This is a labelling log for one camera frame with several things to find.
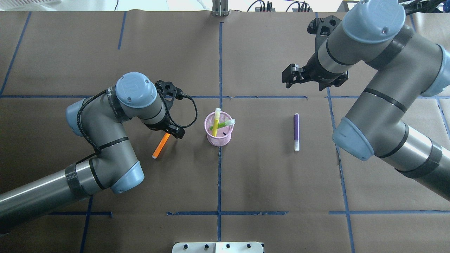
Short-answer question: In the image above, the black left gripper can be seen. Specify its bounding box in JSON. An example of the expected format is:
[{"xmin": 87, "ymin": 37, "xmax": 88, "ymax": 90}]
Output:
[{"xmin": 144, "ymin": 115, "xmax": 186, "ymax": 139}]

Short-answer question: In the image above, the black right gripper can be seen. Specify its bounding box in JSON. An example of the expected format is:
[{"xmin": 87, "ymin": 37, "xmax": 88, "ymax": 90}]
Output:
[{"xmin": 281, "ymin": 59, "xmax": 348, "ymax": 91}]

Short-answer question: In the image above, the orange highlighter pen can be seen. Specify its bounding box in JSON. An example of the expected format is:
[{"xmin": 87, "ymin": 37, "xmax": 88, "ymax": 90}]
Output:
[{"xmin": 152, "ymin": 133, "xmax": 171, "ymax": 159}]

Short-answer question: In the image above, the yellow highlighter pen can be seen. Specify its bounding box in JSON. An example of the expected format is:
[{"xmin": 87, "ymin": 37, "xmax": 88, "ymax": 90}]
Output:
[{"xmin": 212, "ymin": 108, "xmax": 221, "ymax": 137}]

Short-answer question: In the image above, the green highlighter pen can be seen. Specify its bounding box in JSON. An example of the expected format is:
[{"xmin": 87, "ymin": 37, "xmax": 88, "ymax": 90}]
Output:
[{"xmin": 217, "ymin": 119, "xmax": 235, "ymax": 129}]

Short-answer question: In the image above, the purple marker pen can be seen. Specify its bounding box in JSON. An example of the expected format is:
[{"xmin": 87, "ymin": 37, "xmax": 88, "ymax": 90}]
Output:
[{"xmin": 294, "ymin": 113, "xmax": 301, "ymax": 151}]

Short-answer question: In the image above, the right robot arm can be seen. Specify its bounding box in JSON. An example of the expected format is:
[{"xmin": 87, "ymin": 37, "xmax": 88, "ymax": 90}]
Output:
[{"xmin": 282, "ymin": 0, "xmax": 450, "ymax": 200}]

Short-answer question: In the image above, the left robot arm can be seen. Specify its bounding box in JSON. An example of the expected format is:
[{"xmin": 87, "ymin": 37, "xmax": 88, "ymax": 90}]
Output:
[{"xmin": 0, "ymin": 72, "xmax": 192, "ymax": 235}]

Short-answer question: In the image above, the pink mesh pen holder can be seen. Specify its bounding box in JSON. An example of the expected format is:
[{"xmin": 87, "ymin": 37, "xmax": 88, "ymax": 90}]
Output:
[{"xmin": 204, "ymin": 112, "xmax": 234, "ymax": 147}]

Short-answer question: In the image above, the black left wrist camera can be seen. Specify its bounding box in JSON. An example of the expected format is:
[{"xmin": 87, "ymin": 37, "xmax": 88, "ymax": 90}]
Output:
[{"xmin": 154, "ymin": 80, "xmax": 185, "ymax": 111}]

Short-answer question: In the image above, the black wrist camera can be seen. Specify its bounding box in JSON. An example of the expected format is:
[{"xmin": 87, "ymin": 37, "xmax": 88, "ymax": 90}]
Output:
[
  {"xmin": 154, "ymin": 80, "xmax": 185, "ymax": 111},
  {"xmin": 307, "ymin": 15, "xmax": 342, "ymax": 52}
]

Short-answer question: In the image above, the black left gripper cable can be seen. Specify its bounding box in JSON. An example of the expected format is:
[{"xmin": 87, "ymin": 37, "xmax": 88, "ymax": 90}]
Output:
[{"xmin": 176, "ymin": 93, "xmax": 198, "ymax": 128}]

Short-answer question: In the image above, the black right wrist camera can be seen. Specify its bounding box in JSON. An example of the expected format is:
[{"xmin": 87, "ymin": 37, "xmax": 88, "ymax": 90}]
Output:
[{"xmin": 307, "ymin": 15, "xmax": 342, "ymax": 52}]

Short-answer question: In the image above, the aluminium frame post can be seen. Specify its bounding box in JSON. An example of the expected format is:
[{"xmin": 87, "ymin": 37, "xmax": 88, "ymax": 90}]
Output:
[{"xmin": 211, "ymin": 0, "xmax": 230, "ymax": 17}]

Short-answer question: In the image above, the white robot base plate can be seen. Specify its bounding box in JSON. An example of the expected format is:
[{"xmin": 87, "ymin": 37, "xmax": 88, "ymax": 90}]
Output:
[{"xmin": 172, "ymin": 241, "xmax": 265, "ymax": 253}]

